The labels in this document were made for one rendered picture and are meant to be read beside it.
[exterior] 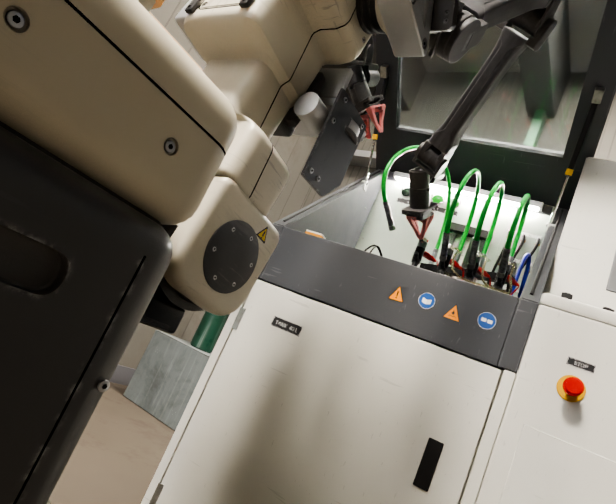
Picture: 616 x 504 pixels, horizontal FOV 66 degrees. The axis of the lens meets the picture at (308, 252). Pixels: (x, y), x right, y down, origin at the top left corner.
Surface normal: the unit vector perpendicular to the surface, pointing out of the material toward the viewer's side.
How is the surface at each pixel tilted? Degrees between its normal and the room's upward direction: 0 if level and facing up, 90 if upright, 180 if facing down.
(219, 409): 90
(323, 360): 90
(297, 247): 90
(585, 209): 76
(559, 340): 90
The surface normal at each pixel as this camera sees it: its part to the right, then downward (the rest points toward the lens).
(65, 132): 0.52, 0.60
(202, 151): 0.79, 0.22
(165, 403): -0.46, -0.40
